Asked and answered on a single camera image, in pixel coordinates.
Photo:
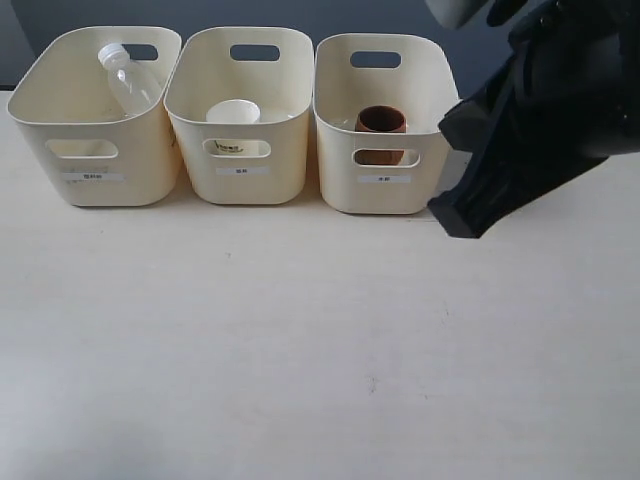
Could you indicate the left cream plastic bin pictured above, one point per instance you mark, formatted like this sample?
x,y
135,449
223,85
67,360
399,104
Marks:
x,y
92,153

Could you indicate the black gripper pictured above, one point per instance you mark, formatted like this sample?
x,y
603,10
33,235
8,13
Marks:
x,y
566,99

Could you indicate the right cream plastic bin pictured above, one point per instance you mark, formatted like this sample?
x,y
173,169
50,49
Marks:
x,y
381,173

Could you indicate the cream plastic bin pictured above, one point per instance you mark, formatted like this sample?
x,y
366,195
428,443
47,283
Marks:
x,y
270,66
92,153
381,173

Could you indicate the dark brown wooden cup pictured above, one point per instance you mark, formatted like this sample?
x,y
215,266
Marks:
x,y
380,119

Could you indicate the middle cream plastic bin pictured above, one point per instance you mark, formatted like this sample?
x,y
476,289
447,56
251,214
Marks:
x,y
270,66

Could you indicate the white paper cup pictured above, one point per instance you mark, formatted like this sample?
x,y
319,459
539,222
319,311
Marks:
x,y
236,112

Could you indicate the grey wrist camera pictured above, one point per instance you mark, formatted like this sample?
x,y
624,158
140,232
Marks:
x,y
454,14

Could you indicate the clear plastic bottle white cap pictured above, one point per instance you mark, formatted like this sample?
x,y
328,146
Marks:
x,y
133,86

